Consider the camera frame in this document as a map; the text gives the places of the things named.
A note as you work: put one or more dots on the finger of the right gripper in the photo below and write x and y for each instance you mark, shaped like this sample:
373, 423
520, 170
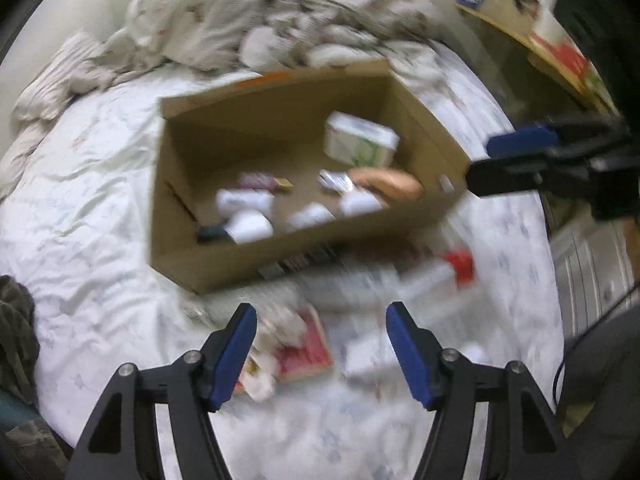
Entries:
510, 176
522, 141

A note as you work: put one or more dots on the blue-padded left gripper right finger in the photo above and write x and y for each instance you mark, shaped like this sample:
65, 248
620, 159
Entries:
523, 439

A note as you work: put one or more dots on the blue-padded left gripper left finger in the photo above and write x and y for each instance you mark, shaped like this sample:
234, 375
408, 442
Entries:
120, 439

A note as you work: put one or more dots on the white cylindrical can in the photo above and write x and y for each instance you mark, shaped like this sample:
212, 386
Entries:
440, 275

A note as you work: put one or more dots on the brown wooden comb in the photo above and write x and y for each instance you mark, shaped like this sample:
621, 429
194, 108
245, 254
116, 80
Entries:
392, 183

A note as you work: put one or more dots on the white tissue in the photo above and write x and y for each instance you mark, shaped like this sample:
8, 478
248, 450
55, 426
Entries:
276, 330

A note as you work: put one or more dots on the red cigarette carton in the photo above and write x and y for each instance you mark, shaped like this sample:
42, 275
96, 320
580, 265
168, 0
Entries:
311, 359

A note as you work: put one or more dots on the white red cigarette pack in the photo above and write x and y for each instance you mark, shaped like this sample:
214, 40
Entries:
370, 358

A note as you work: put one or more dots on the wooden side shelf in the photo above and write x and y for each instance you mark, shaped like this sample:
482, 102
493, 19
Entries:
504, 17

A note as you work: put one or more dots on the camouflage clothing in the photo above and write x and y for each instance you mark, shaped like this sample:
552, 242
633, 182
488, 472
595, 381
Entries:
19, 344

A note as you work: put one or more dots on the white green medicine box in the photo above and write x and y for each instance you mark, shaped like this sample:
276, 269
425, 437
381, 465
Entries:
357, 142

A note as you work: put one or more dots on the white cap bottle right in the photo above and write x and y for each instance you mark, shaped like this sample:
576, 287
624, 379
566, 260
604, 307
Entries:
358, 202

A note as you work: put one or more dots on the white bottle in box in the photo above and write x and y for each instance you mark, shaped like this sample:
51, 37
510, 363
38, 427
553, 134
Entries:
231, 202

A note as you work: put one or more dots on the brown cardboard box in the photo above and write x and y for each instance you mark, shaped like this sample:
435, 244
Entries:
275, 124

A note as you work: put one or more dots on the crumpled checkered blanket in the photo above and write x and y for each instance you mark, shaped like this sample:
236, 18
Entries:
263, 35

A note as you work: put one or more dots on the striped pillow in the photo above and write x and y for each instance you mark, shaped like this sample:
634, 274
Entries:
71, 72

